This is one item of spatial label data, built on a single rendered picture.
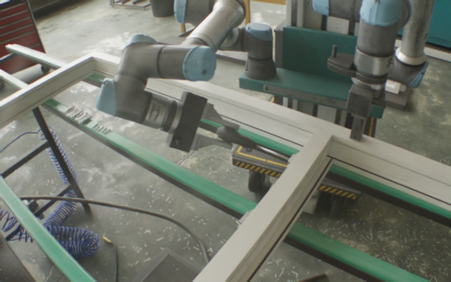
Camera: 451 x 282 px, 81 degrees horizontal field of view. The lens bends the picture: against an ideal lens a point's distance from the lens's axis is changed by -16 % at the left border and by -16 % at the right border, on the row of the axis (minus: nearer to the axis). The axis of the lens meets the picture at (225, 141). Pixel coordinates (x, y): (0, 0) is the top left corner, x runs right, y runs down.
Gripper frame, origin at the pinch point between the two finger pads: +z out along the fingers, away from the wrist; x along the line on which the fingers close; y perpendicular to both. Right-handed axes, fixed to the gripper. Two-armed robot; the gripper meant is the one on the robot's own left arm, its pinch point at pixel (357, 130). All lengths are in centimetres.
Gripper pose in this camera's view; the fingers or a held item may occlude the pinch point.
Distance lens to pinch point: 75.6
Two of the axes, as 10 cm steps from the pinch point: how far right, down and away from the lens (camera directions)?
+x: 5.9, -5.4, 5.9
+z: 0.7, 7.7, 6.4
